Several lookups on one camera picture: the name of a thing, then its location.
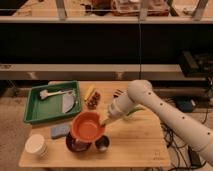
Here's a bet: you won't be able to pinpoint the green pepper toy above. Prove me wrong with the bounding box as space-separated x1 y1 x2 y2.
123 107 145 121

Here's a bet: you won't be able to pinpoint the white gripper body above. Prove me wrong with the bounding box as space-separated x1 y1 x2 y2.
108 97 129 119

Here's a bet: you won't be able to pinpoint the green plastic tray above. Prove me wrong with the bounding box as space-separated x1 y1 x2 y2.
23 80 82 124

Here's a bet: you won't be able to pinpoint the blue sponge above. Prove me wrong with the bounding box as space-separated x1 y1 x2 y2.
51 123 70 139

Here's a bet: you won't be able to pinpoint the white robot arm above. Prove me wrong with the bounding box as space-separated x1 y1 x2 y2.
102 80 213 167

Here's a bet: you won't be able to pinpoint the black power adapter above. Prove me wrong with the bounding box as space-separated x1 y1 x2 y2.
188 148 201 167

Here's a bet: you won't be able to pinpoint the grey half-round plate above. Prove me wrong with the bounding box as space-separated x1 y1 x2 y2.
62 94 75 113

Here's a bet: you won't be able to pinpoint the striped brown cake block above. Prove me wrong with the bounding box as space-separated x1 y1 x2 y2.
113 89 124 98

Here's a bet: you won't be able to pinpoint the red grape bunch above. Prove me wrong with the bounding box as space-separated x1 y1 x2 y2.
87 92 101 110

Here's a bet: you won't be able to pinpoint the black box on shelf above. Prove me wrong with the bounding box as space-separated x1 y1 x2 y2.
179 51 213 77

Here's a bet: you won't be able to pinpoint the orange bowl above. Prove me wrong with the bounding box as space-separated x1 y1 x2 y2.
70 112 105 143

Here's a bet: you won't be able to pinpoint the small steel cup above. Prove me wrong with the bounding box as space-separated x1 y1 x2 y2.
95 135 110 152

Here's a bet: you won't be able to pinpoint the dark purple bowl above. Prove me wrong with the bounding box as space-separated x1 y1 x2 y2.
66 133 91 153

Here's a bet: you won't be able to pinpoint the black floor cables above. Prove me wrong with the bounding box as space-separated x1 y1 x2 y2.
157 98 213 171

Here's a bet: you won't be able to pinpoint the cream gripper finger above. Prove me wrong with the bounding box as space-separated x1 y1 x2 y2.
101 118 116 127

